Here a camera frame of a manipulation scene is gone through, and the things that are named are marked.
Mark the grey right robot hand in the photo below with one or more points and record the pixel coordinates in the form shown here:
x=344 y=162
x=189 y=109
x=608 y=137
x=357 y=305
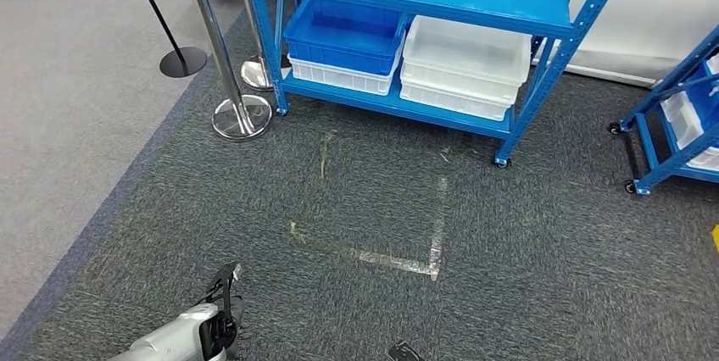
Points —
x=405 y=354

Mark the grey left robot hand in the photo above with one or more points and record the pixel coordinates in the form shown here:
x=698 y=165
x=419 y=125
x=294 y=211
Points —
x=222 y=325

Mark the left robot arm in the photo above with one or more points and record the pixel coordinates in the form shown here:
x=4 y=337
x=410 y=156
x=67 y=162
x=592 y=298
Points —
x=168 y=339

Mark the clear floor tape marks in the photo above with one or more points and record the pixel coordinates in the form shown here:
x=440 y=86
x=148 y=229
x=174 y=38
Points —
x=435 y=235

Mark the translucent white bin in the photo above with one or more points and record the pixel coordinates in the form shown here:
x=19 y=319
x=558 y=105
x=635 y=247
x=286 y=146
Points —
x=466 y=44
x=449 y=107
x=449 y=86

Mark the white plastic bin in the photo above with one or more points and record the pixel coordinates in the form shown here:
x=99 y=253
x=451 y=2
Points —
x=682 y=120
x=337 y=80

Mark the blue plastic bin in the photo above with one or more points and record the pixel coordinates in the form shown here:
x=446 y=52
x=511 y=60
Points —
x=705 y=89
x=337 y=44

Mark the yellow floor tape strip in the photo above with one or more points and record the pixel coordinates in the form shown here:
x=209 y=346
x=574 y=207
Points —
x=716 y=238

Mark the white panel with red stripe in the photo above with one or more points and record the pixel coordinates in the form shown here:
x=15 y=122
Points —
x=646 y=21

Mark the chrome stanchion post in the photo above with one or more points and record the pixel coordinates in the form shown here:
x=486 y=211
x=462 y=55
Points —
x=255 y=75
x=241 y=120

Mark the black stanchion post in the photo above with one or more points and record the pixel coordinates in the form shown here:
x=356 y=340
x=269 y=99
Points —
x=182 y=62

